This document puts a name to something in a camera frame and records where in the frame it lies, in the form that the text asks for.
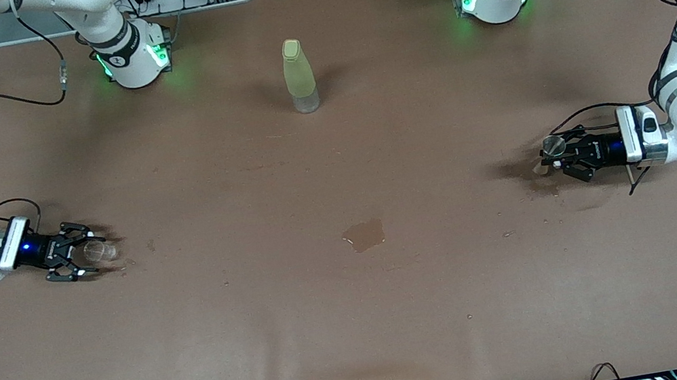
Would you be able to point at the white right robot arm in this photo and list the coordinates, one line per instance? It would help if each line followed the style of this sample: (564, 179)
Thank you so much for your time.
(134, 59)

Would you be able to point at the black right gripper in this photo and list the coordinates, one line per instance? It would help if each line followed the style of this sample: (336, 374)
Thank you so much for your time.
(36, 247)

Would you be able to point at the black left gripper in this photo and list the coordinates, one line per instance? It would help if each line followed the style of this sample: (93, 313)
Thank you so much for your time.
(604, 150)

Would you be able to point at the steel double jigger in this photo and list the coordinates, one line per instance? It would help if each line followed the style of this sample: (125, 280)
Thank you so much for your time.
(554, 145)

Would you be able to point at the large liquid puddle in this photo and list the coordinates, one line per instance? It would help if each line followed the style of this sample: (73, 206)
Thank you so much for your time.
(363, 235)

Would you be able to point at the clear glass measuring cup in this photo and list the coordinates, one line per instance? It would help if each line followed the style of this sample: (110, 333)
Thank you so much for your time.
(101, 250)

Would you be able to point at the green capped glass shaker bottle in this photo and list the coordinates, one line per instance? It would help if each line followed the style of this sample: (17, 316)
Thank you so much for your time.
(299, 73)

